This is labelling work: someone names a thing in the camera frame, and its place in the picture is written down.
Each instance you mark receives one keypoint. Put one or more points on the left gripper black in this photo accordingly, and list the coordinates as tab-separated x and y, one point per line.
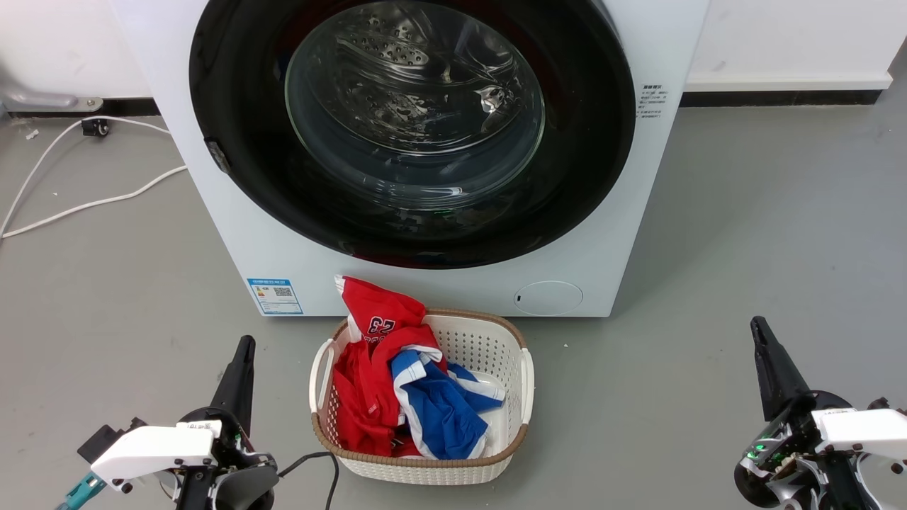
234	443

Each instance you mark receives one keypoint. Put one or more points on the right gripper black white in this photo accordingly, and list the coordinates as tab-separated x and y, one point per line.
769	467

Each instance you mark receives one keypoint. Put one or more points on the black round glass door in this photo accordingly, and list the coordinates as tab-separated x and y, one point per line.
234	78

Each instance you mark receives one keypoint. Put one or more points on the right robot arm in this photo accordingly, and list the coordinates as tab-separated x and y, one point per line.
847	489

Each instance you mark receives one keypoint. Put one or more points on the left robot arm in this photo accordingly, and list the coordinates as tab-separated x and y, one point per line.
244	490

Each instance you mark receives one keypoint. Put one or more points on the white front-load washing machine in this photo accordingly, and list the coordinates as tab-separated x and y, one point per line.
234	234

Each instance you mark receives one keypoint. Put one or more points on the blue energy label sticker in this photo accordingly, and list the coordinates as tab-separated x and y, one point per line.
275	296

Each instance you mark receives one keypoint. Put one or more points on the red number 23 jersey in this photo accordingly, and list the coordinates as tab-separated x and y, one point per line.
368	397

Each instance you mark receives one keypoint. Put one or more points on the blue and white garment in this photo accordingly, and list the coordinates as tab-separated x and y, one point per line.
443	418

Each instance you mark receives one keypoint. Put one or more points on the round white filter cover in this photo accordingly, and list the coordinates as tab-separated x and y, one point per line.
549	297

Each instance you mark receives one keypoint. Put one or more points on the white woven-rim laundry basket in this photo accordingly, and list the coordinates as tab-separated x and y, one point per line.
489	340

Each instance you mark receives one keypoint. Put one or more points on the small printed text sticker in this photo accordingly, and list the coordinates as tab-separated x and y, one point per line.
652	100

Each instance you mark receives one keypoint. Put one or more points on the steel perforated drum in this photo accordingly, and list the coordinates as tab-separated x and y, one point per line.
397	85

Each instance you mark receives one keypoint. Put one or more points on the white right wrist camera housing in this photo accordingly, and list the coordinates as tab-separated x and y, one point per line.
868	428

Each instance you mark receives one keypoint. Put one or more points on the white wall baseboard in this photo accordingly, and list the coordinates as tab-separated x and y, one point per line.
779	81

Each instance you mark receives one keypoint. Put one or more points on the grey metal pipe bracket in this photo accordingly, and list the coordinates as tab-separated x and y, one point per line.
42	99

